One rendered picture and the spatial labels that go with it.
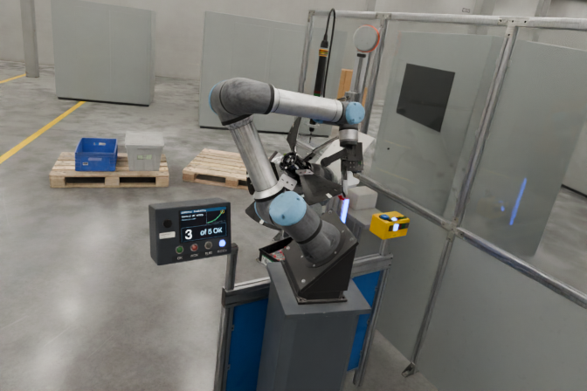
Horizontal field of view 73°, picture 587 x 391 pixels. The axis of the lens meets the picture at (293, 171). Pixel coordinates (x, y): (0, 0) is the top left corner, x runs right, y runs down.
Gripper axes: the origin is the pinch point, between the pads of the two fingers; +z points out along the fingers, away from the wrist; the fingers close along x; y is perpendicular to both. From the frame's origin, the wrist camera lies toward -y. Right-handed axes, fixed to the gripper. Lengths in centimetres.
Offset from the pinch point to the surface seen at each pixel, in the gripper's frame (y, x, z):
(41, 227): -247, 181, 14
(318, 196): -9.5, 32.6, -1.6
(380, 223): 20.0, 40.9, 10.5
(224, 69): -176, 516, -270
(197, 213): -50, -19, 9
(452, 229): 62, 66, 13
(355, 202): 14, 97, -3
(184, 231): -54, -20, 15
